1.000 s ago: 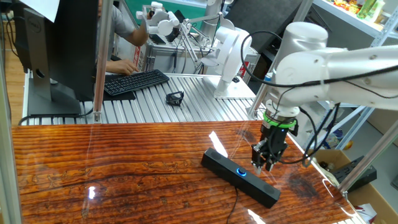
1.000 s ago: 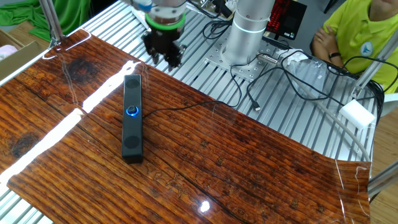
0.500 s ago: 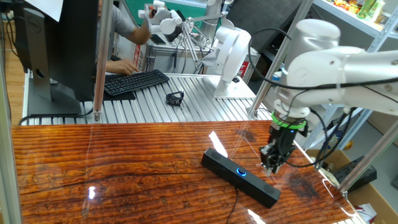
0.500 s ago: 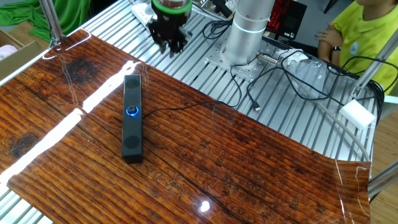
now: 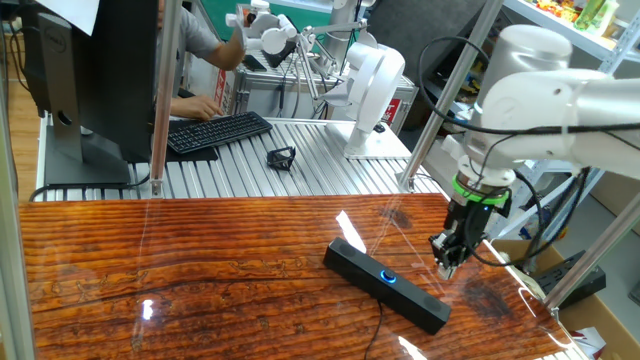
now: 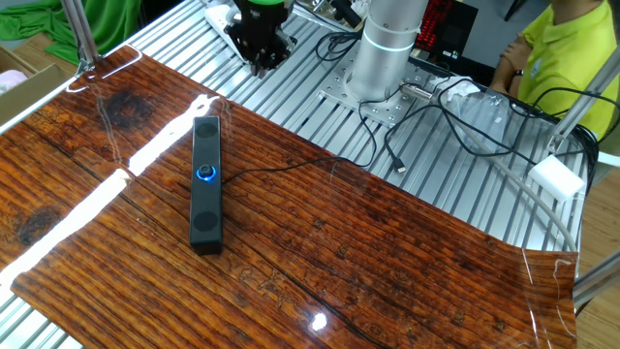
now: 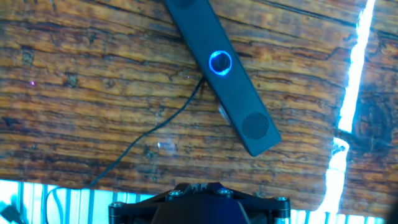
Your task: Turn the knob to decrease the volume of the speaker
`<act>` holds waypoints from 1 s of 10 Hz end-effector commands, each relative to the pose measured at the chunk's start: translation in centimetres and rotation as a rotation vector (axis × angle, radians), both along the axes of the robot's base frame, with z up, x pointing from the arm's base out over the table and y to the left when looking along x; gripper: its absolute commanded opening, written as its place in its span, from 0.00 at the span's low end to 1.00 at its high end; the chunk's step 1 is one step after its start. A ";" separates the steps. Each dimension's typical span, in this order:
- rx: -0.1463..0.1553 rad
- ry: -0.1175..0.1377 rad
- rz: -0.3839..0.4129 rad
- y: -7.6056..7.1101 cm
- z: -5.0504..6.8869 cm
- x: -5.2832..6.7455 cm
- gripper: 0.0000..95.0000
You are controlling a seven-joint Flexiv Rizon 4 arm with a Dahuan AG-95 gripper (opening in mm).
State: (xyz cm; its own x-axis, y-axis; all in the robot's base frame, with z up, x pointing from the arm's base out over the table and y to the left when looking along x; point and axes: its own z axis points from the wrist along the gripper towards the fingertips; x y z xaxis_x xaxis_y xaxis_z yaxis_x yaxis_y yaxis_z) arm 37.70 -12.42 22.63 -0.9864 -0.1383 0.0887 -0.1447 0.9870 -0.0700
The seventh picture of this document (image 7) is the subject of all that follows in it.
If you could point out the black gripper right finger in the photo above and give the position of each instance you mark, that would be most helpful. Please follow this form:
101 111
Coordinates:
264 208

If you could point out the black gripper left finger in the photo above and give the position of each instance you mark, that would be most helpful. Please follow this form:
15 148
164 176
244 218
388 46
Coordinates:
136 210

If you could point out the black bar speaker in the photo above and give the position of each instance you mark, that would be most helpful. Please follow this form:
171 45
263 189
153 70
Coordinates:
224 87

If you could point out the wood grain table mat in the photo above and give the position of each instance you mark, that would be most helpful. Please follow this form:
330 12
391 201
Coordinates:
93 109

